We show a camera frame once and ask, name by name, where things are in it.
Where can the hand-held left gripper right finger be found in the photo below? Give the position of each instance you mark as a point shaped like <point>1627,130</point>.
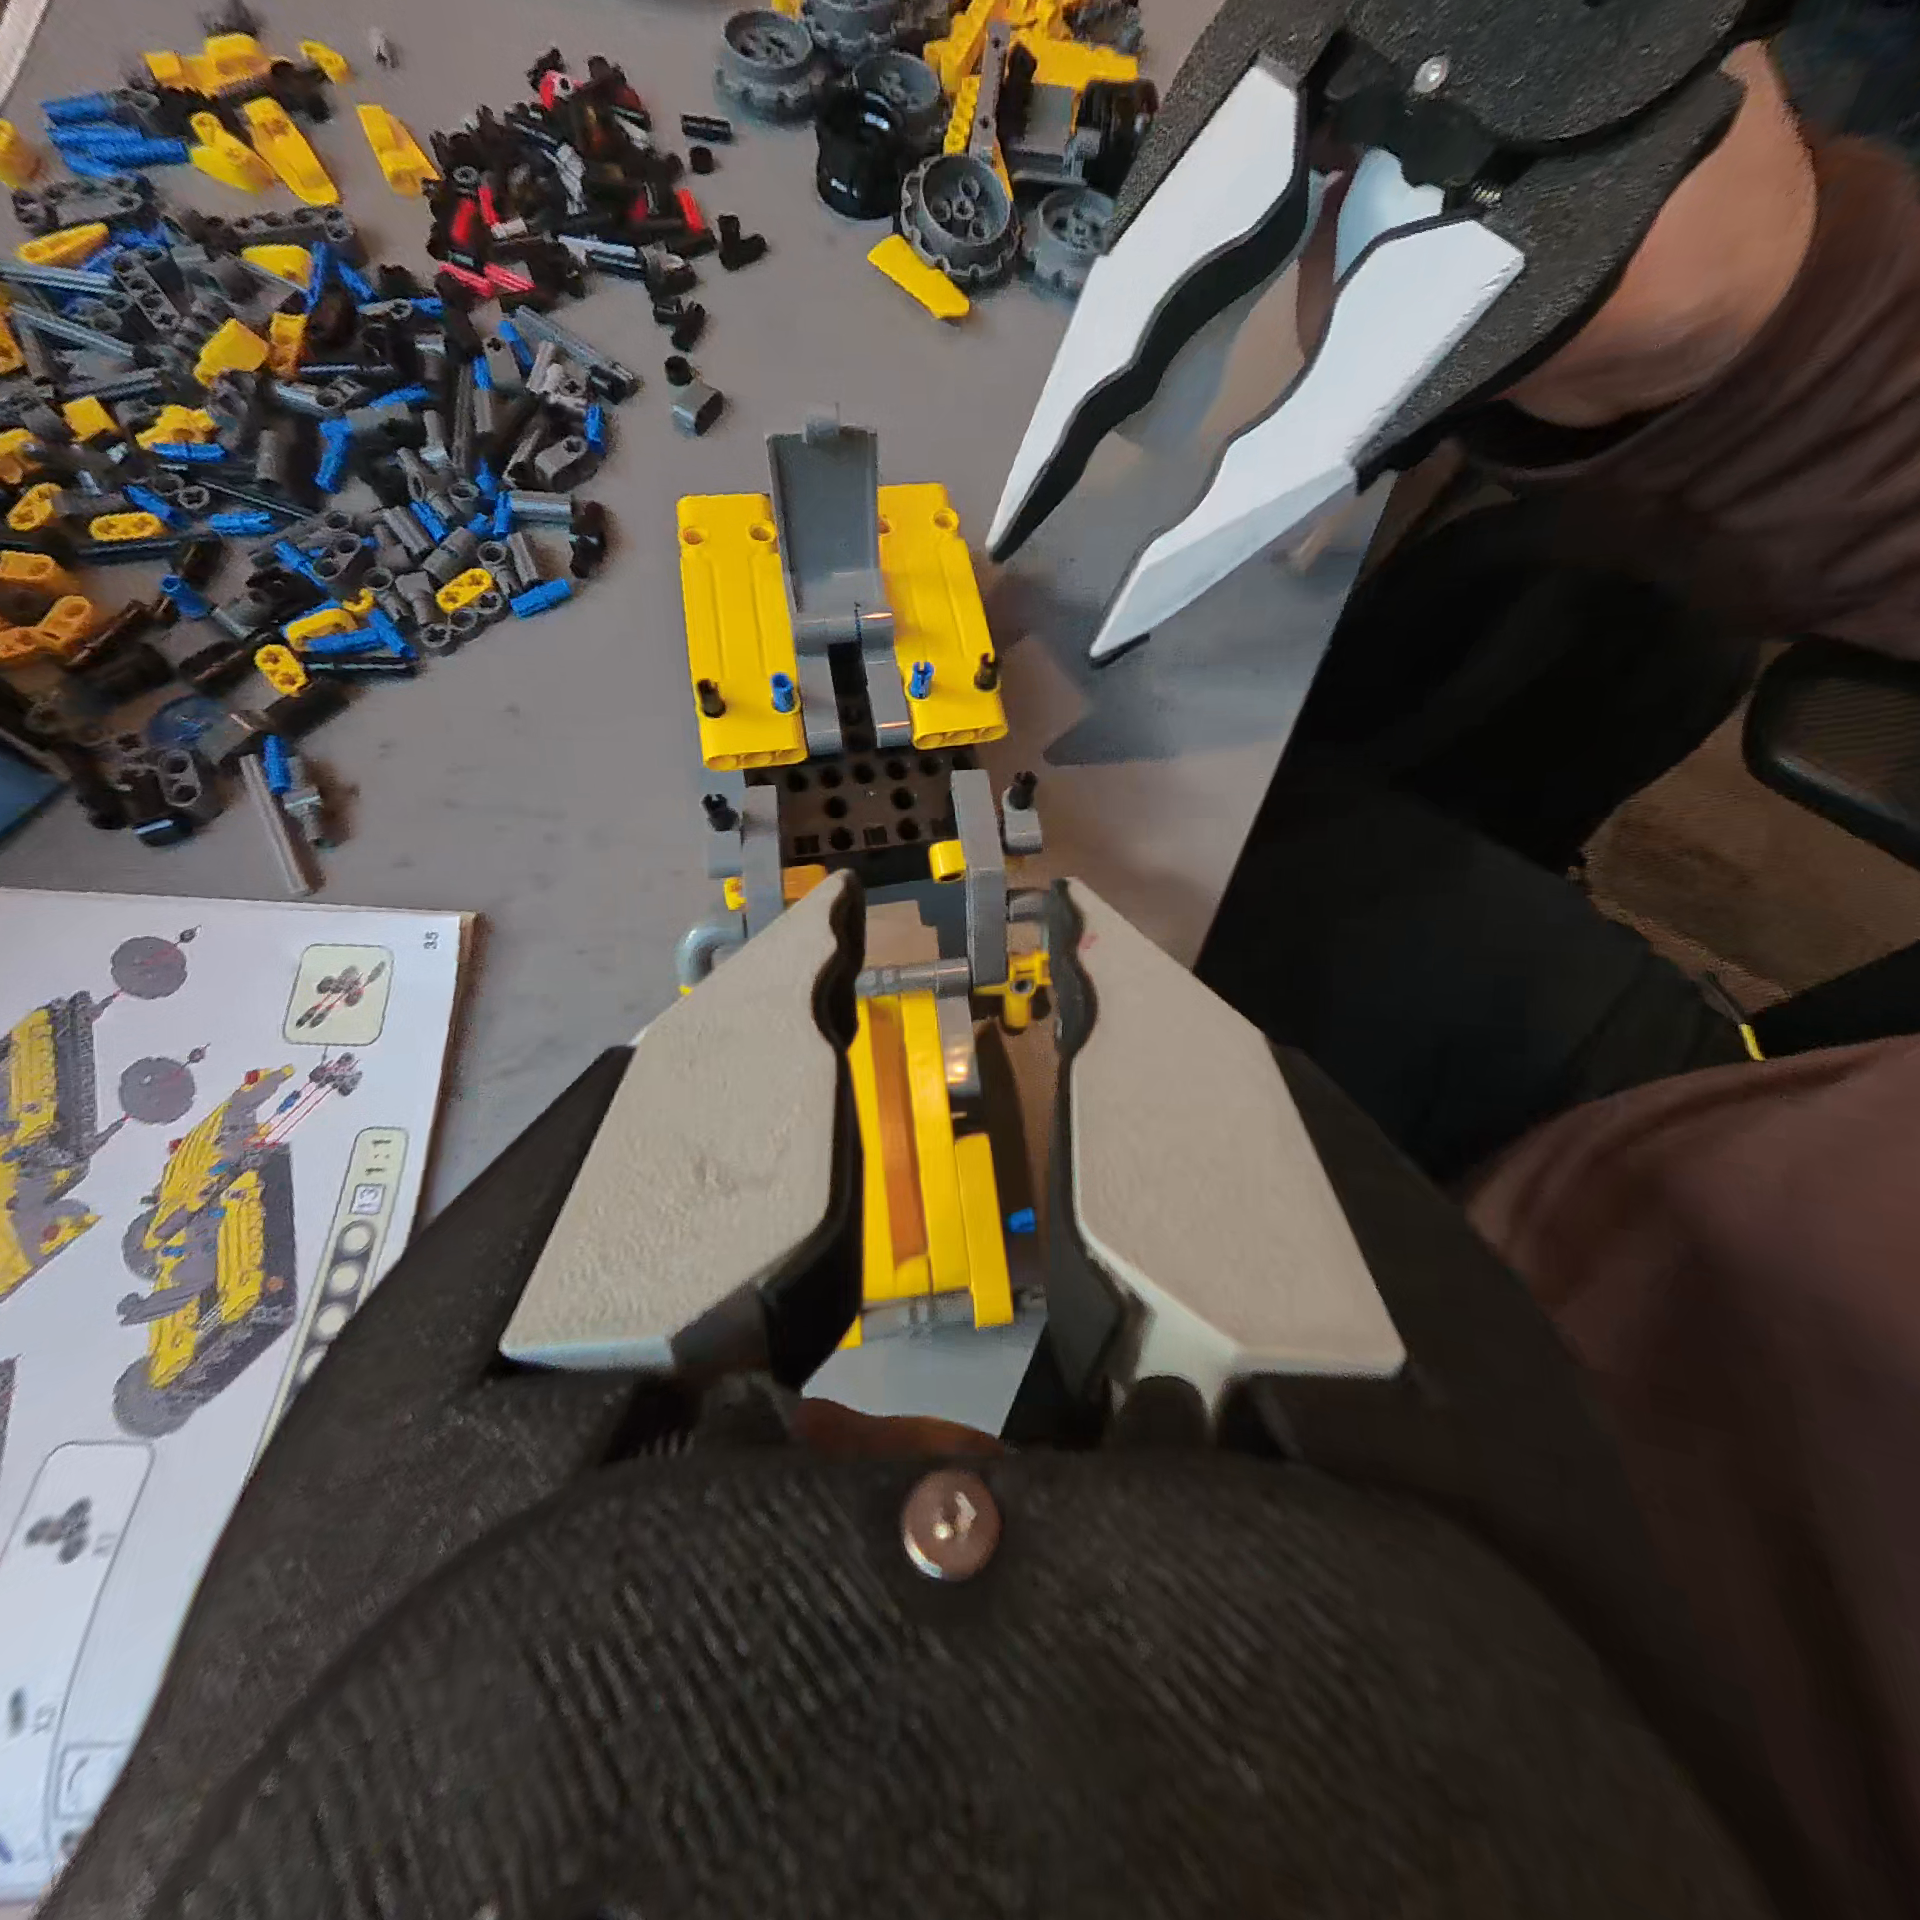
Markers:
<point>1214,1200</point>

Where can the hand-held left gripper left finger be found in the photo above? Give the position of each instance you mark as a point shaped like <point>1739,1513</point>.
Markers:
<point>692,1185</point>

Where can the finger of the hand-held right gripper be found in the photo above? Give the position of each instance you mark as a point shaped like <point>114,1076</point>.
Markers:
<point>1396,346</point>
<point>1184,254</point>

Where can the yellow and grey brick module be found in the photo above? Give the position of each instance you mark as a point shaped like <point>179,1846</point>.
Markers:
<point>931,1200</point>

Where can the instruction booklet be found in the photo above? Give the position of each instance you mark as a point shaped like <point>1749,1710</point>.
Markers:
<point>196,1424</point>

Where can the person's right forearm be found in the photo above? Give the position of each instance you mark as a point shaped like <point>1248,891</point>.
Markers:
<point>1694,450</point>

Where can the small grey oval brick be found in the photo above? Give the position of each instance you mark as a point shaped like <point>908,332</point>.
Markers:
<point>698,406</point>

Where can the person's brown shirt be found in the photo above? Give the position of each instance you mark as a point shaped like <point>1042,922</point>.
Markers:
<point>1724,1348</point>

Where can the pile of loose brick pieces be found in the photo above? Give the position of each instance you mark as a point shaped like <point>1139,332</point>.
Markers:
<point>300,376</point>

